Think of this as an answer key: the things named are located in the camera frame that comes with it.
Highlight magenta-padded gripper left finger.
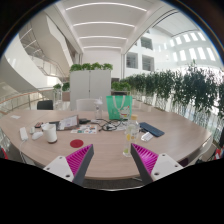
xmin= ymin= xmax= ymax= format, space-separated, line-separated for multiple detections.
xmin=43 ymin=143 xmax=95 ymax=187

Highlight colourful sticker sheet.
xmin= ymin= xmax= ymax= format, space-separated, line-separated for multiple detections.
xmin=70 ymin=124 xmax=98 ymax=135

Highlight white mug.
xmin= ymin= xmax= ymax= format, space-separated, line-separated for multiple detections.
xmin=44 ymin=123 xmax=58 ymax=144

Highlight clear white-lidded shaker bottle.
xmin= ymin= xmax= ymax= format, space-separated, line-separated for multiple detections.
xmin=93 ymin=97 xmax=104 ymax=120

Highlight planter with green plants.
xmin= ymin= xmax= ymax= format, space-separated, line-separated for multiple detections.
xmin=52 ymin=82 xmax=71 ymax=101

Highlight green plants atop cabinet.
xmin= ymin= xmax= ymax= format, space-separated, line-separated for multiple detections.
xmin=69 ymin=62 xmax=114 ymax=73

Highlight open printed booklet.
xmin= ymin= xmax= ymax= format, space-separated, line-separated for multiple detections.
xmin=57 ymin=115 xmax=80 ymax=131

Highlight flat round red coaster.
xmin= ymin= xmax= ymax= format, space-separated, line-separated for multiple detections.
xmin=69 ymin=138 xmax=85 ymax=149

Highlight black chair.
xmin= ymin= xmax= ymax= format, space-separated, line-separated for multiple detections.
xmin=36 ymin=99 xmax=54 ymax=111

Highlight white power strip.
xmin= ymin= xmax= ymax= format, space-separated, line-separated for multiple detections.
xmin=19 ymin=126 xmax=29 ymax=142

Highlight white packet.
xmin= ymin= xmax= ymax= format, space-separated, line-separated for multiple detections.
xmin=140 ymin=131 xmax=154 ymax=142

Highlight row of green hedge plants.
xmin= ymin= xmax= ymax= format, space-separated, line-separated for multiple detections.
xmin=111 ymin=61 xmax=224 ymax=118

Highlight white chair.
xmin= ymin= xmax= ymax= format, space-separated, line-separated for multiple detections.
xmin=75 ymin=98 xmax=101 ymax=112

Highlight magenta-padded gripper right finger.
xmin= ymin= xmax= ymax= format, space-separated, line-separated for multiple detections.
xmin=130 ymin=143 xmax=184 ymax=185

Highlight ceiling strip lights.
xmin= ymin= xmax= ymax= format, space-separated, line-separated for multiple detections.
xmin=65 ymin=2 xmax=148 ymax=51

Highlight green tote bag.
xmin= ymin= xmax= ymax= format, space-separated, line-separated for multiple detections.
xmin=106 ymin=95 xmax=133 ymax=121

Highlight black notebook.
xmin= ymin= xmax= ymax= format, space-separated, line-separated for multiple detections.
xmin=48 ymin=120 xmax=62 ymax=131

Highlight clear yellow-capped drink bottle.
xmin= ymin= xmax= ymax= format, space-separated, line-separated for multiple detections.
xmin=122 ymin=114 xmax=140 ymax=158

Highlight dark blue flat case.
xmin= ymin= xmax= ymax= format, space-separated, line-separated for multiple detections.
xmin=139 ymin=121 xmax=166 ymax=138

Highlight black cable tangle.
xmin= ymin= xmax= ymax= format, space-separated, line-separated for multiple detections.
xmin=96 ymin=118 xmax=126 ymax=132

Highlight white cabinet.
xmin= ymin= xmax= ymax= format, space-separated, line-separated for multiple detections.
xmin=69 ymin=69 xmax=112 ymax=111

